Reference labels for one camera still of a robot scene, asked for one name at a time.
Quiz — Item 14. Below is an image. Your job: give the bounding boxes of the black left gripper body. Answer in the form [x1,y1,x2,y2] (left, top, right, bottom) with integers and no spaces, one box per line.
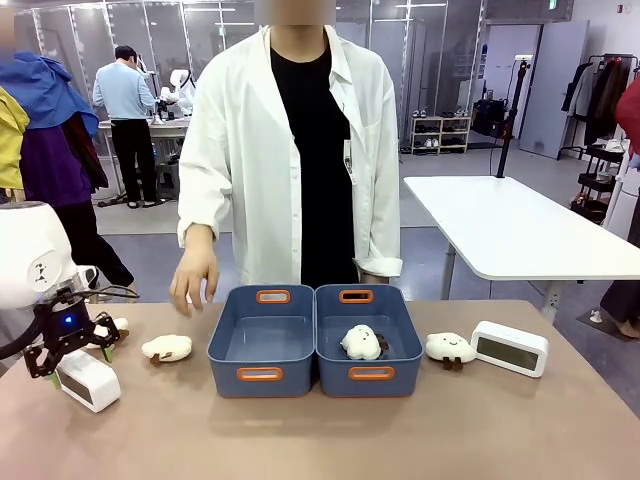
[32,291,97,352]

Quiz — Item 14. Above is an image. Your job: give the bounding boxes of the white digital clock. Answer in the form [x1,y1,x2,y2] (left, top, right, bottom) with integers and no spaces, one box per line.
[470,320,550,379]
[53,349,123,414]

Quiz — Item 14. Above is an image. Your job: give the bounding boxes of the person's right forearm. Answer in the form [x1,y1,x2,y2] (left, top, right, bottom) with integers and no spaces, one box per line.
[181,222,219,257]

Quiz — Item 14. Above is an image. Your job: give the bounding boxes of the person's right hand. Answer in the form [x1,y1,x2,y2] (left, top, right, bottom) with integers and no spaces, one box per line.
[168,248,222,318]

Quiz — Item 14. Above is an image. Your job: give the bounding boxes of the purple garment with black trousers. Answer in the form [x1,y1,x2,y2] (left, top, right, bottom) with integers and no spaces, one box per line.
[18,110,137,304]

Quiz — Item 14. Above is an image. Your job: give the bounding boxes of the yellow hanging garment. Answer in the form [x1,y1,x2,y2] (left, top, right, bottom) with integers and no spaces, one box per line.
[0,85,31,191]

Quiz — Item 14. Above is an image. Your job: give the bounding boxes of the white background work table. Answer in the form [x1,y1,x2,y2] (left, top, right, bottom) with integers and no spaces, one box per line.
[97,116,192,201]

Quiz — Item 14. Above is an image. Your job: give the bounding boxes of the person in white shirt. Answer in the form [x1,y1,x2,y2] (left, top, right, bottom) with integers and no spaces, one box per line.
[176,21,405,302]

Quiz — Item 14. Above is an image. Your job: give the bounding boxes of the blue hanging garment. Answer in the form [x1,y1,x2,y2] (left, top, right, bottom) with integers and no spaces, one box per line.
[0,49,100,137]

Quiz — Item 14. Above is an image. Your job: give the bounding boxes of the person in light blue shirt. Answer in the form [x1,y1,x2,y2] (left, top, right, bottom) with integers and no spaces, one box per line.
[92,44,162,210]

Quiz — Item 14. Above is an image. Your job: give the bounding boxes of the white badge tag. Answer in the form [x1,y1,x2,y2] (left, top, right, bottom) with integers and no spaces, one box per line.
[342,139,358,187]

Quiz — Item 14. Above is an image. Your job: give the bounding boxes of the wooden shoe rack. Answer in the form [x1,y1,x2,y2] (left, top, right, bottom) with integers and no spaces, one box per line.
[410,115,472,156]

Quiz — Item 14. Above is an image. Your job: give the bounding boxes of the white side table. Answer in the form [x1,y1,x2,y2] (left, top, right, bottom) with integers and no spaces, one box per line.
[402,175,640,321]

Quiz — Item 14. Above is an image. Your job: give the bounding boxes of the black trolley cart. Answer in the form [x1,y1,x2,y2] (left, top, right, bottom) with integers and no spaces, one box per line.
[571,141,627,225]

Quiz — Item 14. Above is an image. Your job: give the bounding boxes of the clothes rack with coats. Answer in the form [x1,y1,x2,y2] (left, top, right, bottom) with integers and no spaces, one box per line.
[558,52,640,162]

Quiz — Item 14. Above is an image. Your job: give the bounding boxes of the red garment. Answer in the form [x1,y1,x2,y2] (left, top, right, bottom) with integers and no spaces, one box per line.
[614,76,640,157]

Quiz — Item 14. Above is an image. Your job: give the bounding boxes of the blue basket orange handles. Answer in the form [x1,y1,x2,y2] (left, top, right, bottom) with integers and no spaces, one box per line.
[206,284,317,399]
[314,283,425,399]

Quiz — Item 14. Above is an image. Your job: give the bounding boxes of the black camera pole stand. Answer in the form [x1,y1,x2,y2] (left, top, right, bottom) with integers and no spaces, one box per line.
[494,56,532,180]

